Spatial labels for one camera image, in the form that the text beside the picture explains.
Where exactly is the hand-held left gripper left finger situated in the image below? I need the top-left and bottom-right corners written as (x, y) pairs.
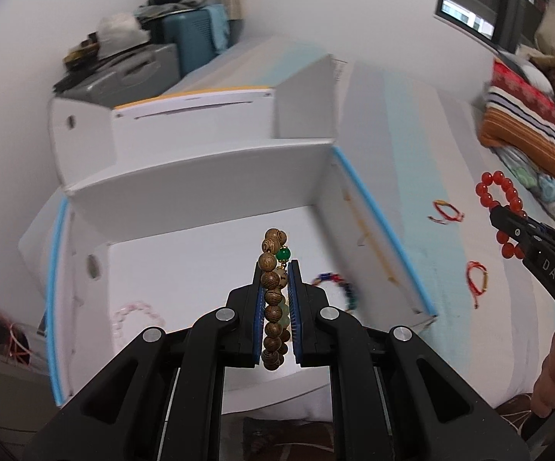
top-left (23, 259), bottom-right (265, 461)

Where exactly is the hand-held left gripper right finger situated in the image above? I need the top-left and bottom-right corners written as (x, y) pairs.
top-left (288, 259), bottom-right (530, 461)

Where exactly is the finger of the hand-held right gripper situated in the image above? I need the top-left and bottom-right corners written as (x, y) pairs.
top-left (489, 204), bottom-right (545, 262)

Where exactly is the brown wooden bead bracelet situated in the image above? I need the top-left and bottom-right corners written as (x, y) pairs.
top-left (257, 228), bottom-right (294, 371)

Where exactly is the red bead bracelet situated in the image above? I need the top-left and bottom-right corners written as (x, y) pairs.
top-left (474, 170), bottom-right (528, 259)

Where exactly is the multicoloured bead bracelet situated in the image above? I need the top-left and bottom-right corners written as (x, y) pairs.
top-left (310, 271), bottom-right (361, 313)

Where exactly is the blue yellow cardboard box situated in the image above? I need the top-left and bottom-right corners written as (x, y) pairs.
top-left (18, 53), bottom-right (439, 409)

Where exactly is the pink bead bracelet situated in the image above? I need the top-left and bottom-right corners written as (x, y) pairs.
top-left (111, 300), bottom-right (167, 342)

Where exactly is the person's right hand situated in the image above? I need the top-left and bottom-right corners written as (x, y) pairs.
top-left (531, 316), bottom-right (555, 418)

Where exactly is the floral quilt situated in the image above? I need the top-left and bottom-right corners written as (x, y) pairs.
top-left (496, 146), bottom-right (555, 231)

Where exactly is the striped orange pillow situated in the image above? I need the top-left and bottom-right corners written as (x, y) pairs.
top-left (479, 58), bottom-right (555, 149)

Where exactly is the white pillow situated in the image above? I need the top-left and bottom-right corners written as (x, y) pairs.
top-left (496, 50), bottom-right (554, 92)

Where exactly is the dark framed window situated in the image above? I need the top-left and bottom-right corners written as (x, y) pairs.
top-left (434, 0), bottom-right (555, 53)

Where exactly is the grey suitcase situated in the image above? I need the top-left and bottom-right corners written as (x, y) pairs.
top-left (54, 43), bottom-right (182, 106)

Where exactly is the blue suitcase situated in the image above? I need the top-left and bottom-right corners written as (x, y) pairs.
top-left (162, 5), bottom-right (230, 78)

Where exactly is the blue towel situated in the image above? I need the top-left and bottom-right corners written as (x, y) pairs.
top-left (208, 4), bottom-right (231, 53)

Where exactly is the white plastic bag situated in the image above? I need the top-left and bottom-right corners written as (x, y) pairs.
top-left (99, 13), bottom-right (151, 56)

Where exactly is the dark clutter pile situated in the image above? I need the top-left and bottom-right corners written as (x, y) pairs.
top-left (63, 33), bottom-right (103, 70)

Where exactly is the dark clothing pile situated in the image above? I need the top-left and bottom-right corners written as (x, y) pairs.
top-left (133, 0), bottom-right (206, 22)

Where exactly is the red cord bracelet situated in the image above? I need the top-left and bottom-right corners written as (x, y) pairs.
top-left (466, 260), bottom-right (490, 309)
top-left (429, 199), bottom-right (465, 226)

